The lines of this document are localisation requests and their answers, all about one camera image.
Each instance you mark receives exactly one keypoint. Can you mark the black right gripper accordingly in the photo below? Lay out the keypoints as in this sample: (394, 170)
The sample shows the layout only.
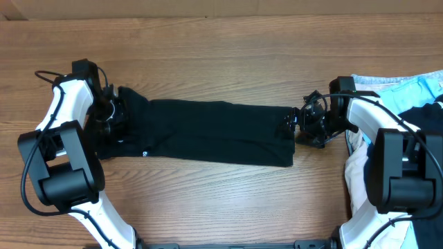
(300, 121)

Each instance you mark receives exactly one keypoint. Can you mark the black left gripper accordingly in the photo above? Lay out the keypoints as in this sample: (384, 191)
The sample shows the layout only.
(115, 117)

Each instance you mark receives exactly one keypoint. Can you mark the black polo shirt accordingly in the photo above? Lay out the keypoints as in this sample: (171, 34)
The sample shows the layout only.
(219, 132)

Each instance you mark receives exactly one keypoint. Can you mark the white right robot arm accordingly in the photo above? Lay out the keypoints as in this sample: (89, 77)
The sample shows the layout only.
(346, 112)

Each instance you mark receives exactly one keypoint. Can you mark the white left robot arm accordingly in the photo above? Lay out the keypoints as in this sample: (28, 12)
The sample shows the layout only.
(62, 174)

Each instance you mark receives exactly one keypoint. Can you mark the pale pink garment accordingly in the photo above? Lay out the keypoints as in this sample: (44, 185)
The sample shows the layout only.
(356, 173)

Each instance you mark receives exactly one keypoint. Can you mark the light blue garment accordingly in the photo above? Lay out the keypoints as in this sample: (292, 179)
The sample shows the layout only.
(411, 93)

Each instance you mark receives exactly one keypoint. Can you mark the dark navy garment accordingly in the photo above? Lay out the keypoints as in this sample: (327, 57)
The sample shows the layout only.
(405, 168)

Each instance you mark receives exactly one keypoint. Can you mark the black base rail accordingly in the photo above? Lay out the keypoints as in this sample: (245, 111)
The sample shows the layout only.
(297, 244)

